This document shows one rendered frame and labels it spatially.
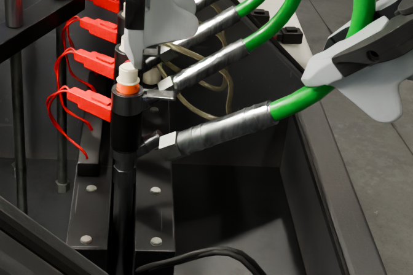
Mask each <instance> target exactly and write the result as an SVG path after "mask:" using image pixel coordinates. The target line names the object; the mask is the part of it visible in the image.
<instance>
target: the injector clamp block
mask: <svg viewBox="0 0 413 275"><path fill-rule="evenodd" d="M113 85H114V79H110V78H108V79H107V89H106V97H108V98H110V99H111V89H112V86H113ZM110 130H111V122H107V121H106V120H104V122H103V135H102V143H101V156H100V169H99V175H98V176H80V175H78V174H77V166H76V175H75V180H74V189H73V198H72V203H71V212H70V216H69V225H68V234H67V239H66V243H67V245H69V246H70V247H72V248H73V249H74V250H76V251H77V252H79V253H80V254H81V255H83V256H84V257H85V258H87V259H88V260H90V261H91V262H92V263H94V264H95V265H97V266H98V267H99V268H101V269H102V270H103V271H105V272H106V273H108V274H109V275H115V274H113V273H112V271H111V263H112V226H113V207H114V182H113V181H112V178H113V166H114V165H115V159H113V157H112V156H111V145H110ZM156 130H160V131H161V133H162V134H163V135H166V134H170V114H169V101H166V100H160V101H159V102H157V103H155V104H153V105H152V107H150V108H148V109H146V110H144V111H143V121H142V133H141V137H142V136H147V135H148V134H150V133H152V132H154V131H156ZM135 166H136V177H135V183H134V184H133V206H132V231H131V244H130V269H129V272H128V274H126V275H174V271H175V266H169V267H165V268H162V269H159V270H157V271H155V272H153V273H149V270H145V271H143V272H140V273H137V272H136V269H137V268H138V267H140V266H143V265H146V264H148V263H152V262H156V261H162V260H166V259H169V258H173V257H175V256H176V240H175V215H174V202H173V177H172V163H171V161H165V159H164V157H163V155H162V154H161V152H160V150H159V146H158V147H156V148H154V149H153V151H151V152H149V153H147V154H145V155H143V156H142V157H138V158H137V159H136V160H135Z"/></svg>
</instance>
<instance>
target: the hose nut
mask: <svg viewBox="0 0 413 275"><path fill-rule="evenodd" d="M179 132H180V131H175V132H172V133H170V134H166V135H164V136H161V137H160V141H159V150H160V152H161V154H162V155H163V157H164V159H165V161H174V160H177V159H180V158H183V157H186V156H189V155H190V154H185V153H184V152H182V151H181V150H180V149H179V147H178V143H177V137H178V133H179Z"/></svg>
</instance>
